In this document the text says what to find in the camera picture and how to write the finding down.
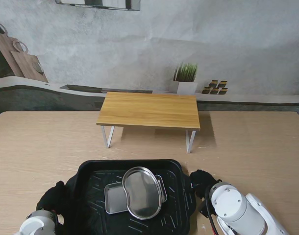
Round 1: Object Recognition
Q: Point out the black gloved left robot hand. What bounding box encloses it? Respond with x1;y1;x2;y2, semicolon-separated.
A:
36;180;67;221

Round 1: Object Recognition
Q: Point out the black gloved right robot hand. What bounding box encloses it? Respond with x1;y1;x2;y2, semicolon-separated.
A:
188;169;220;201

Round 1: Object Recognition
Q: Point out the large black baking tray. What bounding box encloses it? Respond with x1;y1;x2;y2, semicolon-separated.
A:
63;159;198;235

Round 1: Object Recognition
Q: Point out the kidney-shaped steel dish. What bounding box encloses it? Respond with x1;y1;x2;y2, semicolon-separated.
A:
122;166;163;220

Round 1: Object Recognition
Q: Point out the rectangular steel tray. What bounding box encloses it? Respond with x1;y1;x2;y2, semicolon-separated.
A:
104;174;168;215

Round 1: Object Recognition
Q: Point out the wooden shelf with white legs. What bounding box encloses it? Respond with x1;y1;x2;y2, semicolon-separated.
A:
95;92;201;154

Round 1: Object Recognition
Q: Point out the potted grass plant white pot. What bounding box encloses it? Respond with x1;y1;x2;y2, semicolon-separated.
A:
169;61;199;94

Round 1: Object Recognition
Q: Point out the brown wooden cutting board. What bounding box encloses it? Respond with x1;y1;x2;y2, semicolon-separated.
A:
11;40;50;83

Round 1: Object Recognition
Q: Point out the dark wooden cutting board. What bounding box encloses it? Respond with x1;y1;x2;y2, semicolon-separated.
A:
0;19;25;78

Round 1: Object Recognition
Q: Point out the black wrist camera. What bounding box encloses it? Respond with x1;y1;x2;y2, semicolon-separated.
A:
198;200;212;219

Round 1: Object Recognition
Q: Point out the red and black wrist cable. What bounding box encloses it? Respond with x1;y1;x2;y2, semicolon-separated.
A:
205;188;222;235

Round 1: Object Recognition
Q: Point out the hanging wall shelf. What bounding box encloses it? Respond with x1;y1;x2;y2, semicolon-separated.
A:
55;0;142;12

